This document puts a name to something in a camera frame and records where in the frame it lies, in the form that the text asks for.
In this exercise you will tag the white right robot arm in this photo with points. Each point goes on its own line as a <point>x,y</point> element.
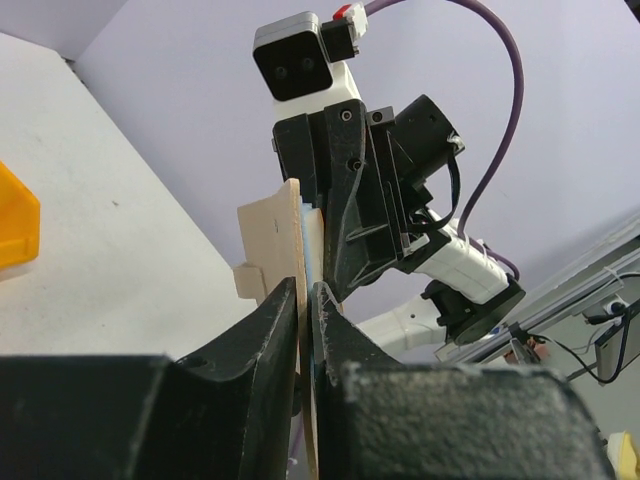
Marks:
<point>468,294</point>

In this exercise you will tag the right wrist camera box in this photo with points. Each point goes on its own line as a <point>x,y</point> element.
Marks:
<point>304,61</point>

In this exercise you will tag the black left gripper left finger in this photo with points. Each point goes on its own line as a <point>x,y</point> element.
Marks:
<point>220,412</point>

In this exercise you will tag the beige leather card holder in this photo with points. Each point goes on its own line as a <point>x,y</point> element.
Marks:
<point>272,236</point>

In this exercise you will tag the yellow plastic bin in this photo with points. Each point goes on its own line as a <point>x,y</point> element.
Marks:
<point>20,225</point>

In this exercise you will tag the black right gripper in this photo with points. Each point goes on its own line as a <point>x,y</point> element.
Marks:
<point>331,154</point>

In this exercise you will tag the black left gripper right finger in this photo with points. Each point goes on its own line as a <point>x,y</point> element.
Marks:
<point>380,419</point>

